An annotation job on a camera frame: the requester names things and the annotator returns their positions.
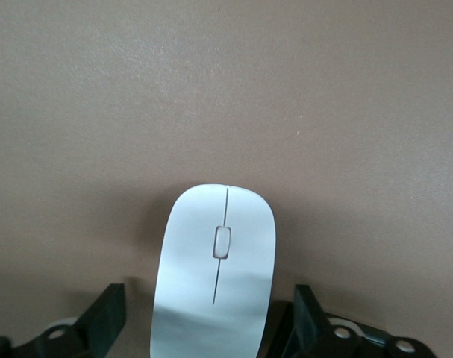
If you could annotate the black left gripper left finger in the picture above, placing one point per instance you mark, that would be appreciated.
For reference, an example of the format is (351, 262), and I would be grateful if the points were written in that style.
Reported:
(103, 317)

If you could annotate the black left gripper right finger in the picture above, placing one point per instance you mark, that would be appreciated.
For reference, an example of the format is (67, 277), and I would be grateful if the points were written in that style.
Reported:
(312, 324)

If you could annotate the white computer mouse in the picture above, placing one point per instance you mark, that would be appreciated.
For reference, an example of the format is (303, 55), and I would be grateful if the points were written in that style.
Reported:
(211, 298)

